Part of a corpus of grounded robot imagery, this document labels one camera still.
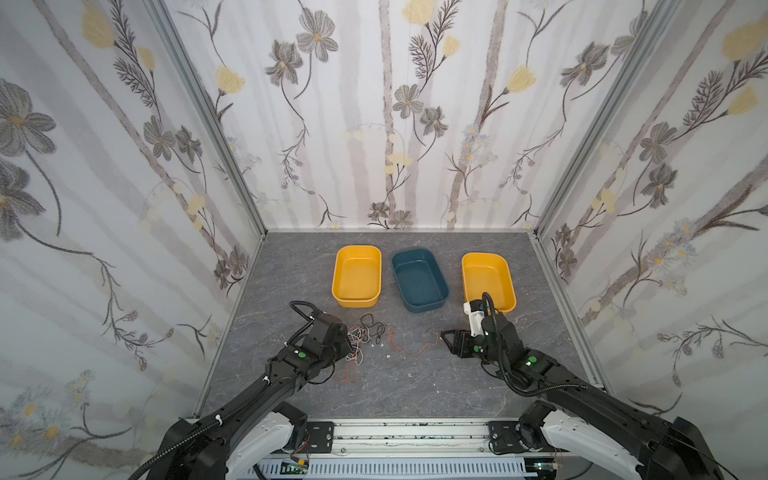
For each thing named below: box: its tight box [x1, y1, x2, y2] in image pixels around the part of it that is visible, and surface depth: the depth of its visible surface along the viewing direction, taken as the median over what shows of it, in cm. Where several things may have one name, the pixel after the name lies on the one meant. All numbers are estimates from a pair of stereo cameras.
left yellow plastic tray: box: [332, 245, 382, 309], surface depth 104 cm
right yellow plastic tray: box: [461, 252, 517, 313], surface depth 107 cm
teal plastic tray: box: [392, 248, 449, 314], surface depth 109 cm
